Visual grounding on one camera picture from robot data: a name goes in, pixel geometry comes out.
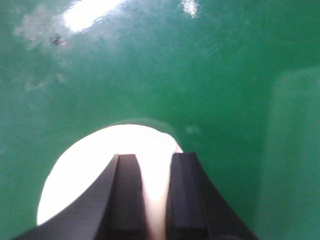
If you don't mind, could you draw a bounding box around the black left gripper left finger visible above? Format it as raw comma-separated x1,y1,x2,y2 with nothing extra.
17,154,147,240

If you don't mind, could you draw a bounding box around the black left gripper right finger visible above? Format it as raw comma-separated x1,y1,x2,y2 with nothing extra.
165,152,257,240

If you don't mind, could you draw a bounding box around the cream yellow plush toy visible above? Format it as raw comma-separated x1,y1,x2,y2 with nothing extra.
36,124,183,240

